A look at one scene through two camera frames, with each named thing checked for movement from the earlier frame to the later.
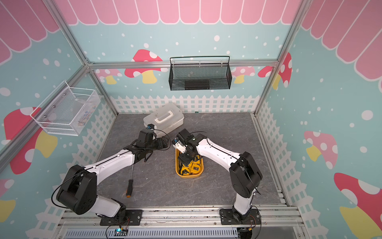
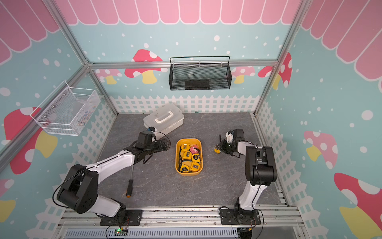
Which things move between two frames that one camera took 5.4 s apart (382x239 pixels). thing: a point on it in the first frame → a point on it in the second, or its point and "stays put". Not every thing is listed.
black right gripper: [184, 160] → [223, 147]
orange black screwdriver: [130, 188] stays put
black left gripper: [165, 143] stays put
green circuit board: [120, 232] stays put
